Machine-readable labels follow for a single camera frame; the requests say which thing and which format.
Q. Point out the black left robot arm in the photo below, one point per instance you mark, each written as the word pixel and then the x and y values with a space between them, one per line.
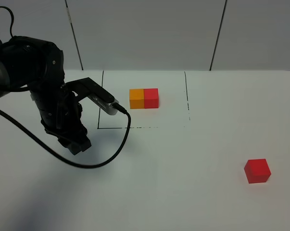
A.
pixel 29 64

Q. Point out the orange template cube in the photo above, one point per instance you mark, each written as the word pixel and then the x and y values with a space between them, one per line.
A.
pixel 136 98

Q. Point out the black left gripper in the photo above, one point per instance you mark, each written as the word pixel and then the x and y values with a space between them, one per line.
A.
pixel 61 117

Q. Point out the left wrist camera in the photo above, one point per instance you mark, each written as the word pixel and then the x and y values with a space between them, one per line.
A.
pixel 86 87

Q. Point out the red template cube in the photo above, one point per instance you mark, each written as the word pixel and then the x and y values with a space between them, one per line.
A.
pixel 151 98

